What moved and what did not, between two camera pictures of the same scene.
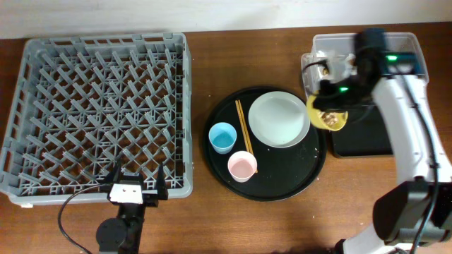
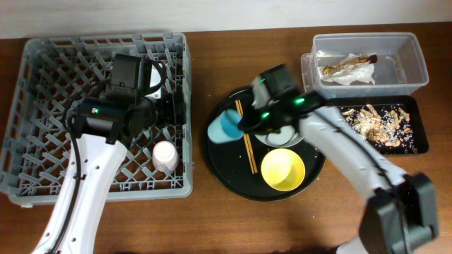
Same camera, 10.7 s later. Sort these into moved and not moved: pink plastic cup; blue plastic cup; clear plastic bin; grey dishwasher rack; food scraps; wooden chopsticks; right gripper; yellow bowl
Moved: right gripper; pink plastic cup; blue plastic cup; food scraps; yellow bowl
Not moved: wooden chopsticks; clear plastic bin; grey dishwasher rack
